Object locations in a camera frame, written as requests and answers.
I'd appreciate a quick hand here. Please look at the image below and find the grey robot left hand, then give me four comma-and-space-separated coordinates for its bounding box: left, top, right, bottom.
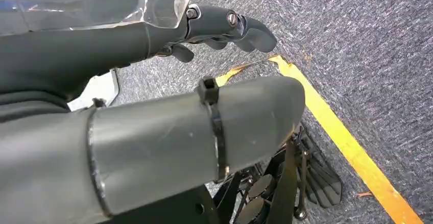
0, 4, 306, 224

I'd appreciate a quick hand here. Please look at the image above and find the white flat plate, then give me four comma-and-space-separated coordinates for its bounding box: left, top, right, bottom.
67, 69, 119, 112

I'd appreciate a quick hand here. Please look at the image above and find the black cable tie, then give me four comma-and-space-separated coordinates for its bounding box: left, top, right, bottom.
197, 77, 230, 182

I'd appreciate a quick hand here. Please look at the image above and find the clear plastic sheet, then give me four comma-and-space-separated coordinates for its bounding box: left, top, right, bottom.
0, 0, 192, 36

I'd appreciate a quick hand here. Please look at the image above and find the yellow floor tape line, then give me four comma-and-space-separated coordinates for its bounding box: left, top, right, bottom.
215, 55, 424, 224

